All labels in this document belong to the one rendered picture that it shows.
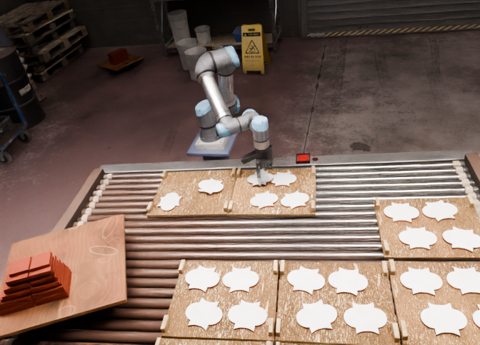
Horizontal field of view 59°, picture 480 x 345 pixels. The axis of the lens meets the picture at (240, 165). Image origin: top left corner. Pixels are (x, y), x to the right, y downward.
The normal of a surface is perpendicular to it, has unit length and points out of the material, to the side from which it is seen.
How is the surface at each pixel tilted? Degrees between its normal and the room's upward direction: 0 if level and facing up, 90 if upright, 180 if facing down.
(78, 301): 0
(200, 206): 0
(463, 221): 0
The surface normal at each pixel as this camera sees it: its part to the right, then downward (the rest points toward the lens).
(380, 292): -0.14, -0.80
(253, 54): -0.32, 0.39
